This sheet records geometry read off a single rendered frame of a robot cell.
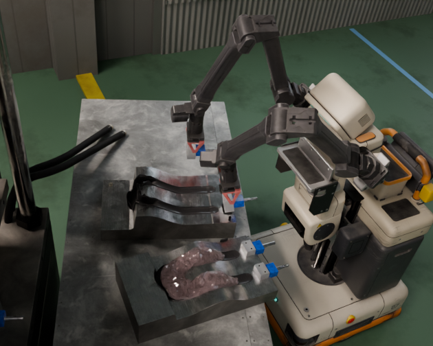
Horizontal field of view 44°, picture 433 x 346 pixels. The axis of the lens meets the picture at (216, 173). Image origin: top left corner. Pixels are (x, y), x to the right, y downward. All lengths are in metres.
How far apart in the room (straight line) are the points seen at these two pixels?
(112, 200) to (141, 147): 0.40
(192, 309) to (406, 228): 1.00
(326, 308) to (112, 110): 1.37
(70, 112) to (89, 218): 1.91
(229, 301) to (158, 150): 0.87
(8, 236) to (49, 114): 1.93
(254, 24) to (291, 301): 1.35
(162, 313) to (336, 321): 1.10
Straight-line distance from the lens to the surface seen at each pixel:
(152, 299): 1.77
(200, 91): 1.98
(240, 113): 4.03
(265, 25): 1.80
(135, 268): 1.84
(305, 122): 1.51
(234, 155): 1.79
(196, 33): 4.64
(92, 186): 2.25
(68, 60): 4.21
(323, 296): 2.67
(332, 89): 1.94
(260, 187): 3.47
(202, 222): 2.01
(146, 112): 2.63
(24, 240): 2.12
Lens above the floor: 2.39
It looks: 43 degrees down
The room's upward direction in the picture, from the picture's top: 8 degrees clockwise
